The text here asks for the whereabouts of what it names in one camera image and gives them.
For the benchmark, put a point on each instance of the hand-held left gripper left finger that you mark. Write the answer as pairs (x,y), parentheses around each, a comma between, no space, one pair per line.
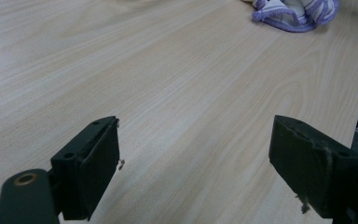
(87,168)

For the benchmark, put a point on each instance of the white cloth with purple grid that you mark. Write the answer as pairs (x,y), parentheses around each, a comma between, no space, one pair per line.
(295,14)

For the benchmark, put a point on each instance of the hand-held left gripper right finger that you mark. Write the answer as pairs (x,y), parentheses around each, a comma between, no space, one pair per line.
(310,168)

